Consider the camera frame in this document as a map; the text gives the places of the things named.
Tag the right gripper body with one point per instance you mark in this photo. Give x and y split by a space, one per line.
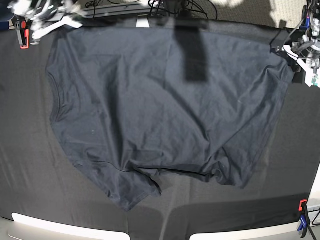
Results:
46 12

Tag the dark navy t-shirt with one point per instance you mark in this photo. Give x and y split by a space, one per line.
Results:
133 103

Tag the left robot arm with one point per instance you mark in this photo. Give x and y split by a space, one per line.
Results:
307 29

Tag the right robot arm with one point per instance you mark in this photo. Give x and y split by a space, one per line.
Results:
17 7

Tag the red clamp left rear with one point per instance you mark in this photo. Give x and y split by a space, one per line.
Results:
22 34

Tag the blue red clamp front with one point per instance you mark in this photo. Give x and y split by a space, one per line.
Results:
304 219

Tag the black table cloth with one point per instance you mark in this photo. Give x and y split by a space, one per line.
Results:
38 180

